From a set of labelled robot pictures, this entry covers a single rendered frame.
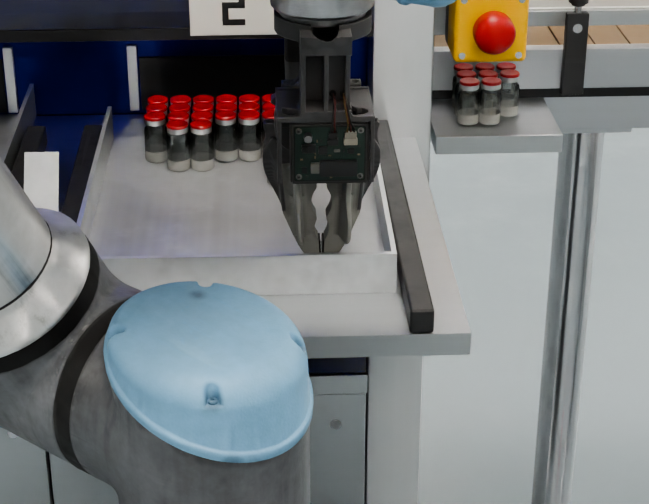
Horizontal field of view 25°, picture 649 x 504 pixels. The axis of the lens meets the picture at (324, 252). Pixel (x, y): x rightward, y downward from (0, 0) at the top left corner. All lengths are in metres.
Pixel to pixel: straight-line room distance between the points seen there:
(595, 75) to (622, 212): 1.89
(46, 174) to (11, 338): 0.45
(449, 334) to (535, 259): 2.11
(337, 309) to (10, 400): 0.33
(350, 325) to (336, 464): 0.55
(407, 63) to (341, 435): 0.44
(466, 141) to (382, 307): 0.37
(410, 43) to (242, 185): 0.23
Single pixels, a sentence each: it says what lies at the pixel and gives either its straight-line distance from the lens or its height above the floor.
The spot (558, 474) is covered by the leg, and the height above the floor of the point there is 0.36.
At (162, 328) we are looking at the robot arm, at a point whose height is 1.02.
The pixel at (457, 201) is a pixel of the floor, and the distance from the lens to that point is 3.48.
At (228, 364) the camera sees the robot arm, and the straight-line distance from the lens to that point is 0.81.
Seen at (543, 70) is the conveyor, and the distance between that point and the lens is 1.59.
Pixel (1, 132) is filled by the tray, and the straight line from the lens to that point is 1.51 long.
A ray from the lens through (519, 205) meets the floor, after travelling 3.47.
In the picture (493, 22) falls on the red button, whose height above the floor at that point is 1.01.
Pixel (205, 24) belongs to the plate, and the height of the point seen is 1.00.
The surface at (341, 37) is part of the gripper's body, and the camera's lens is 1.02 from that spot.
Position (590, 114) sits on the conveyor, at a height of 0.86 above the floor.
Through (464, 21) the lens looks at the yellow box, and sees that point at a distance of 1.43.
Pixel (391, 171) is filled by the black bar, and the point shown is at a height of 0.90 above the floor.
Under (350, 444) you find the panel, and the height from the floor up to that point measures 0.51.
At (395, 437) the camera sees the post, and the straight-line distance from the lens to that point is 1.64.
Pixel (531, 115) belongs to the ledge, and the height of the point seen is 0.88.
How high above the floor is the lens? 1.43
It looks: 26 degrees down
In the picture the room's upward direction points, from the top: straight up
